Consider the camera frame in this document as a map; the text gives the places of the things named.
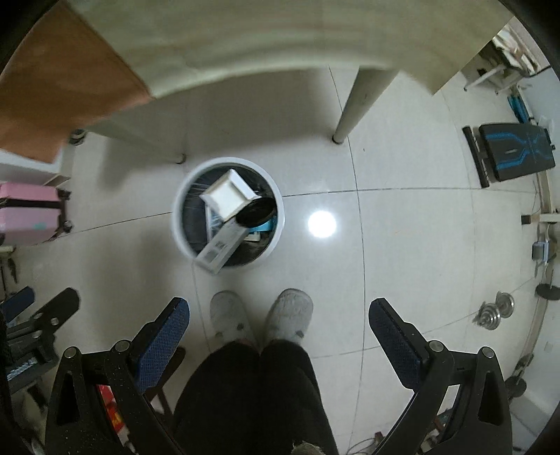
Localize white square box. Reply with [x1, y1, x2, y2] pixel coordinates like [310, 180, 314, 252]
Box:
[200, 169, 263, 223]

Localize black bin liner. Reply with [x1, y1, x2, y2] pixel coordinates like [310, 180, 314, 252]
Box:
[181, 165, 279, 266]

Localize grey fluffy slipper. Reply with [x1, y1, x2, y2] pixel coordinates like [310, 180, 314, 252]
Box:
[209, 290, 251, 343]
[264, 288, 315, 343]

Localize red packet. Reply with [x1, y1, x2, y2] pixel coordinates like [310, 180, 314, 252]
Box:
[95, 384, 128, 440]

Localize blue exercise handles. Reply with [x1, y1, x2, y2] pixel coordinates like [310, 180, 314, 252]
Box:
[506, 93, 533, 124]

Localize white shelf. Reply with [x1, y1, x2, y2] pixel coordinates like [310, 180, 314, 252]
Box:
[0, 149, 71, 190]

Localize cream table leg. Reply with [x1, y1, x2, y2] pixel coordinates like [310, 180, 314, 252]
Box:
[83, 111, 188, 165]
[331, 65, 400, 145]

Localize black round lid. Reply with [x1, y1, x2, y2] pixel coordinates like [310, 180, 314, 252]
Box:
[236, 196, 278, 229]

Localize person's black pants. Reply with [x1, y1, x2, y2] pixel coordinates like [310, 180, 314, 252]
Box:
[174, 339, 340, 455]

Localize metal dumbbell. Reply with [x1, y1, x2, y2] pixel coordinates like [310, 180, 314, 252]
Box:
[474, 290, 516, 332]

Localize brown suede mat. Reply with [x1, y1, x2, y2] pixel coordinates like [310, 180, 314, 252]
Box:
[0, 0, 155, 165]

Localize long white box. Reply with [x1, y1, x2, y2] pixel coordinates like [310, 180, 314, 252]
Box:
[194, 220, 251, 276]

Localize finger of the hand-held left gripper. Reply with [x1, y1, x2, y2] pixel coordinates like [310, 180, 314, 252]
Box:
[0, 286, 36, 327]
[30, 287, 82, 340]

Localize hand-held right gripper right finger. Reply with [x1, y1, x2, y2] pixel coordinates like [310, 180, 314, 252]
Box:
[369, 298, 513, 455]

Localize white metal rack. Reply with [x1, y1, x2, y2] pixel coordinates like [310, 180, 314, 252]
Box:
[463, 24, 541, 95]

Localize black blue exercise bench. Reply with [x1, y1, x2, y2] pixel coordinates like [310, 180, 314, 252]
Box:
[478, 122, 558, 183]

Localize white round trash bin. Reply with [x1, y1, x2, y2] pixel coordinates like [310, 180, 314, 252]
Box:
[172, 156, 286, 269]

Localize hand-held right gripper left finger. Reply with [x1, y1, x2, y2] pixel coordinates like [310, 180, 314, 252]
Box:
[45, 297, 191, 455]

